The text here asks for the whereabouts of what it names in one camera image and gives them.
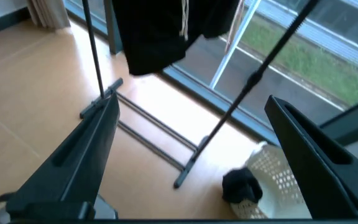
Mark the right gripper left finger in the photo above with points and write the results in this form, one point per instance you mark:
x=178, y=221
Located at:
x=73, y=177

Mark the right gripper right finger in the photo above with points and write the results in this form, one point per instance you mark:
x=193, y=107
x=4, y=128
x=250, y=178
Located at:
x=322, y=177

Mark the heap of clothes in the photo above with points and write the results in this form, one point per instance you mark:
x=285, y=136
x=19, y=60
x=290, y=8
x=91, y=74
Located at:
x=241, y=186

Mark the black shorts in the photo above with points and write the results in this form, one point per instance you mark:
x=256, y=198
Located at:
x=154, y=37

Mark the white laundry basket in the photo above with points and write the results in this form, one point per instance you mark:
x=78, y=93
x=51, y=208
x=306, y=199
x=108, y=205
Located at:
x=278, y=186

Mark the black clothes rack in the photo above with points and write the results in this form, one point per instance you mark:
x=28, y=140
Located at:
x=253, y=77

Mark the window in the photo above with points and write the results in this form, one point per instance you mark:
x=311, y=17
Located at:
x=306, y=62

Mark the beige curtain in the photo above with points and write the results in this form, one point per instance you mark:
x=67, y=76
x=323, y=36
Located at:
x=50, y=14

